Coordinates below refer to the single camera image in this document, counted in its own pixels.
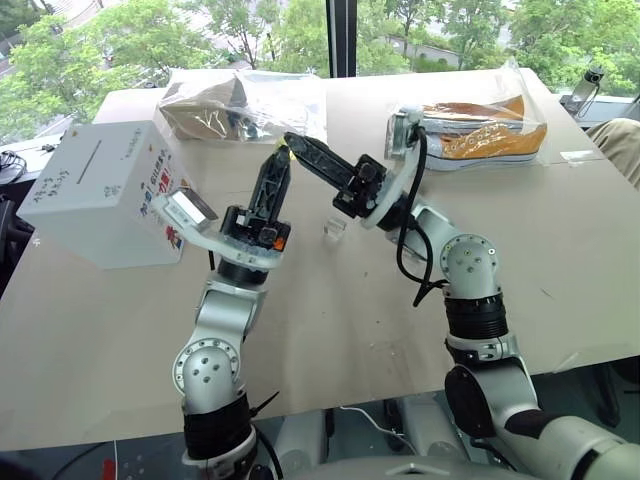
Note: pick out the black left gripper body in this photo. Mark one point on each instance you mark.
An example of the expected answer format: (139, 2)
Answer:
(236, 223)

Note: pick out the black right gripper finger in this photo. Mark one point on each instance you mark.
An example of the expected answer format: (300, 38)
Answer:
(322, 172)
(327, 156)

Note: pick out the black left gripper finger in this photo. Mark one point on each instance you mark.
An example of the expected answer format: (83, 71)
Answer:
(281, 182)
(263, 192)

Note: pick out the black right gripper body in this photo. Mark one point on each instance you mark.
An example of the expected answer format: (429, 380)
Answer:
(357, 196)

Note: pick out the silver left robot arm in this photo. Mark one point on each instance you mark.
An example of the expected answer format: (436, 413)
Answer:
(217, 320)

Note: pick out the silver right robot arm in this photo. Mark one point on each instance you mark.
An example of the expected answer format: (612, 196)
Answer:
(475, 280)

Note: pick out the white box with slot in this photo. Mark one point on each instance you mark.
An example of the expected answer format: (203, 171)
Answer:
(100, 190)

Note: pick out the small clear plastic block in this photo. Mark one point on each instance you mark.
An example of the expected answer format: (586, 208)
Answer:
(334, 229)

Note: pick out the clear bag with brown contents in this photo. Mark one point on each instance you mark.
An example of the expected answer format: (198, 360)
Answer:
(220, 112)

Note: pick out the orange sneaker in plastic bag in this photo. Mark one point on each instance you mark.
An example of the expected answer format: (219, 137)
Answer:
(465, 125)

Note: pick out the orange canvas sneaker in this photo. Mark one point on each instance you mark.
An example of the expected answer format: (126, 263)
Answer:
(480, 137)

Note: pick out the black webcam on stand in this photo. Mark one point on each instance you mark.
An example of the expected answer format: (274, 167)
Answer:
(589, 87)

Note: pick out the person's leg in khaki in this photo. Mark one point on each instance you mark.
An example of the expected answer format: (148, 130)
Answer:
(617, 147)

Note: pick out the grey robot torso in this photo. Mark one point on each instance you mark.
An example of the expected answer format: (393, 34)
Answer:
(400, 467)

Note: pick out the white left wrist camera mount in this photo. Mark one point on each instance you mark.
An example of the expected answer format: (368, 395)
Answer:
(185, 212)

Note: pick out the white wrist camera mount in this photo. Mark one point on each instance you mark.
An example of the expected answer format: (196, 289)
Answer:
(185, 212)
(395, 150)

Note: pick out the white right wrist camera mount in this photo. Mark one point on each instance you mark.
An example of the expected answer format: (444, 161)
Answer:
(395, 150)

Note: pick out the dark window frame post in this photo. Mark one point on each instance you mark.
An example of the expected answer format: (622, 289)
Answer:
(341, 37)

